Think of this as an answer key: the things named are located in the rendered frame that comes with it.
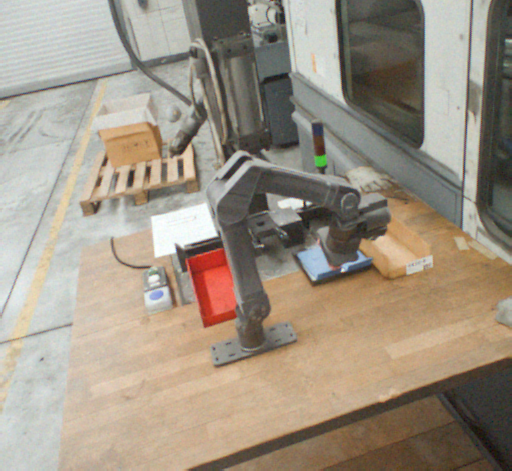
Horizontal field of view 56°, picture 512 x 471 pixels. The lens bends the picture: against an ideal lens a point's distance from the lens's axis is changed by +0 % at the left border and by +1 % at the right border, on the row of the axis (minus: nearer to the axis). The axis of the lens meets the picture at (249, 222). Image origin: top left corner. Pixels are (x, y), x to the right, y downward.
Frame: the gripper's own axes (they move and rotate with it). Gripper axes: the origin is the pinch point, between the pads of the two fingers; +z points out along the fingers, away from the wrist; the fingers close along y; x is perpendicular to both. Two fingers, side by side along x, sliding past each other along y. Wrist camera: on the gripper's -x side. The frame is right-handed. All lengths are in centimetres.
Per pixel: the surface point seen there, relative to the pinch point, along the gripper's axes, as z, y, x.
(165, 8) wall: 463, 825, -67
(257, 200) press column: 29, 43, 5
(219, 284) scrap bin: 16.2, 10.5, 27.4
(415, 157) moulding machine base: 24, 40, -52
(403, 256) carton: 9.3, -0.3, -22.1
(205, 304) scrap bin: 12.9, 4.4, 32.8
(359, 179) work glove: 31, 42, -33
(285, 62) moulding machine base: 174, 273, -97
